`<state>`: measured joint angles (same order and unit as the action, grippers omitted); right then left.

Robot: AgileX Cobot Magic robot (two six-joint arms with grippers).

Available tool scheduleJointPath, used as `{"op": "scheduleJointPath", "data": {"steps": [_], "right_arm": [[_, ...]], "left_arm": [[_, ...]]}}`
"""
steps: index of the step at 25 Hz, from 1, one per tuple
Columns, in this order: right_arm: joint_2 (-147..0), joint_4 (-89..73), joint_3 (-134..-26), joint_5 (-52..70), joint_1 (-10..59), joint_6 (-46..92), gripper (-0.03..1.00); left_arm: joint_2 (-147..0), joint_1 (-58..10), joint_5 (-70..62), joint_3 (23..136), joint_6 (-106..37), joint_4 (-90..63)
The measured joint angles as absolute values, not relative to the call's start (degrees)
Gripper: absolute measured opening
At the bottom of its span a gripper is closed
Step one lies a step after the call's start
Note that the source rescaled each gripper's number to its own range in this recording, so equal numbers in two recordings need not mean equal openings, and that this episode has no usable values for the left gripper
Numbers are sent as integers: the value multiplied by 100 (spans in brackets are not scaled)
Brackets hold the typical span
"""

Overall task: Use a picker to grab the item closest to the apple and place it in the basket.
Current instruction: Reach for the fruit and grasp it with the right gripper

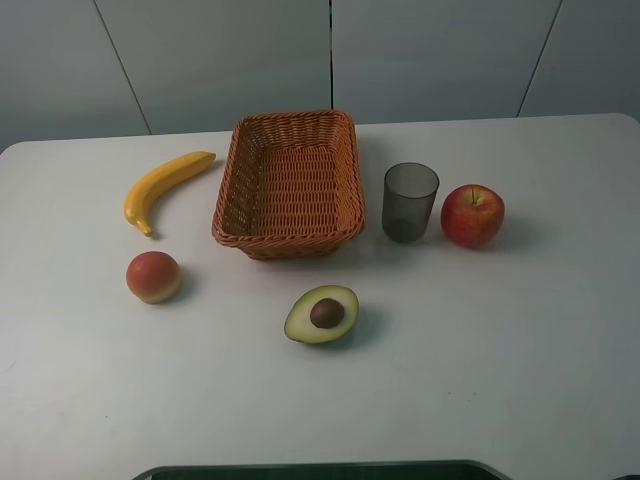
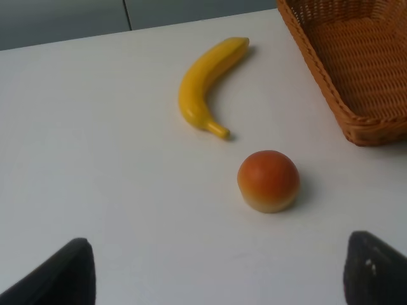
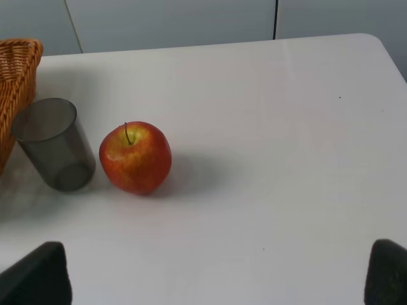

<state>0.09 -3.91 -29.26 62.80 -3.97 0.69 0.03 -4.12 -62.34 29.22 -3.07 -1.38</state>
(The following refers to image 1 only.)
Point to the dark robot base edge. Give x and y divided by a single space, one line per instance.
447 469

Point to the translucent grey plastic cup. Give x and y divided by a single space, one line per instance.
410 190

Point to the red orange peach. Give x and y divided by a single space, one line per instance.
153 277

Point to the yellow banana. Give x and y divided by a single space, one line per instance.
152 186

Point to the brown wicker basket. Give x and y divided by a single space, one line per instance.
291 186

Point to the red apple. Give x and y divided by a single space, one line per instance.
472 215

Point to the halved avocado with pit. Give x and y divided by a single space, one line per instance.
322 315

